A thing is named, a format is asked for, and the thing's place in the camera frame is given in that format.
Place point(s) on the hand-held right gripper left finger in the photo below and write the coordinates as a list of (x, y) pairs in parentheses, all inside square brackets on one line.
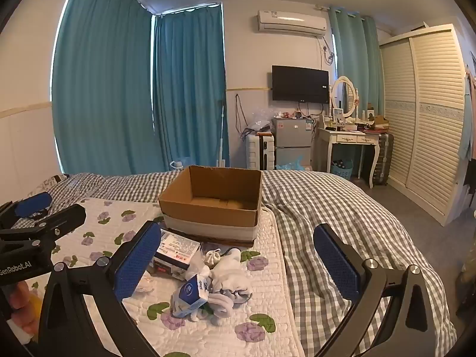
[(137, 264)]

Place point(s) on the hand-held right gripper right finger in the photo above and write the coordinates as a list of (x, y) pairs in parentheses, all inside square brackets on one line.
[(336, 264)]

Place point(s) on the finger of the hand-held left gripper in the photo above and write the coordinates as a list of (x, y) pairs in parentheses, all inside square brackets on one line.
[(63, 217), (31, 202)]

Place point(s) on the printed white tissue pack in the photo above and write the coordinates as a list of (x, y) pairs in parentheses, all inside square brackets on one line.
[(178, 249)]

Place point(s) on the small blue tissue packet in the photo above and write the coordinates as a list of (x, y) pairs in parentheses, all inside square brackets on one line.
[(189, 293)]

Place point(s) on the white sock ball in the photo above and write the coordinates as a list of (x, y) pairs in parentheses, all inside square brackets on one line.
[(212, 258)]

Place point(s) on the brown cardboard box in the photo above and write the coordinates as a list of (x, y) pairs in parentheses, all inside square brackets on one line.
[(208, 215)]

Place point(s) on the white socks bundle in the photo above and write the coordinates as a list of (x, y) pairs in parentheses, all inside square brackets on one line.
[(228, 279)]

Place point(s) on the person's left hand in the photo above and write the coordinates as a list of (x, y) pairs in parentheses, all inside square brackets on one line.
[(20, 301)]

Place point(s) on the patterned pillow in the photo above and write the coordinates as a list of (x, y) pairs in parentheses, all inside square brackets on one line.
[(50, 182)]

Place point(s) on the floral quilted mat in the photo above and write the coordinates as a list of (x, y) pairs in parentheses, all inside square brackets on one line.
[(260, 305)]

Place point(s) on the turquoise plastic basket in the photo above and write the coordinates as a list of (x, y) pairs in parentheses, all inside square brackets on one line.
[(340, 171)]

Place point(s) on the blue plastic bag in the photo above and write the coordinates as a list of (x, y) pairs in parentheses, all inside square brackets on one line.
[(292, 164)]

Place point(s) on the dark suitcase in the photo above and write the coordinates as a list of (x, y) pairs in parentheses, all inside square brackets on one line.
[(385, 156)]

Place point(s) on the white dressing table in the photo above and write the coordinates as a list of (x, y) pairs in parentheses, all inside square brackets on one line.
[(349, 139)]

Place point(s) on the grey small fridge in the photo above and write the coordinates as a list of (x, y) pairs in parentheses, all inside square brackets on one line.
[(292, 134)]

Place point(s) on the white suitcase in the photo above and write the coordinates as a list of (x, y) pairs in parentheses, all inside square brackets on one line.
[(254, 152)]

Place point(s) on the wide teal curtain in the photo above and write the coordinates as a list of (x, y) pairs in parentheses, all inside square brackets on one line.
[(104, 81)]

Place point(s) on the brown storage box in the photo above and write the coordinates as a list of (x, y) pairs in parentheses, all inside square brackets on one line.
[(379, 121)]

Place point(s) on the white mop pole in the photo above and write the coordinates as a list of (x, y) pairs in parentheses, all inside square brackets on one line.
[(222, 134)]

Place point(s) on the clear plastic bag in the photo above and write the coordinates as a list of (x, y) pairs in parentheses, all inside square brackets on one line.
[(260, 122)]

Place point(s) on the white oval mirror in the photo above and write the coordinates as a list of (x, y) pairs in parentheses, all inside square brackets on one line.
[(347, 95)]

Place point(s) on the cream slatted wardrobe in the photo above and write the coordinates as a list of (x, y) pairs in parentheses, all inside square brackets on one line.
[(427, 119)]

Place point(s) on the hanging clothes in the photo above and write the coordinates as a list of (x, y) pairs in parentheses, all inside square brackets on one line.
[(466, 137)]

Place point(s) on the narrow teal curtain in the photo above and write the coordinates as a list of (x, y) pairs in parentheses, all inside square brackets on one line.
[(189, 81)]

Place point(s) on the light turquoise curtain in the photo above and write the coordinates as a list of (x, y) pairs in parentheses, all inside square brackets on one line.
[(357, 52)]

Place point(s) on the white air conditioner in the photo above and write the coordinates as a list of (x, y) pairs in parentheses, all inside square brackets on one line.
[(292, 22)]

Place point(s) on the white picture frame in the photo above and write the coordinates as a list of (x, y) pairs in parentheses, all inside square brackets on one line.
[(338, 113)]

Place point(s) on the black wall television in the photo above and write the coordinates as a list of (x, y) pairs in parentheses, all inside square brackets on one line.
[(299, 83)]

